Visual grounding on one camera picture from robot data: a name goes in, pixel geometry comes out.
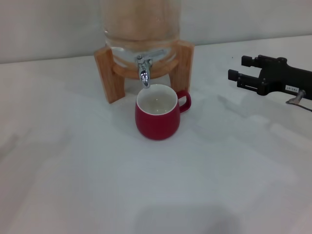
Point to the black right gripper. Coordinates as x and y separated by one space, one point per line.
282 78

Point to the chrome faucet with lever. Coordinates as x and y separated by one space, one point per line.
144 73

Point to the red cup white inside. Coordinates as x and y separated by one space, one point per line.
158 124

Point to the glass water dispenser jar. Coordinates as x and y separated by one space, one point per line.
141 22

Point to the wooden dispenser stand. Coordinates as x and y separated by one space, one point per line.
107 73

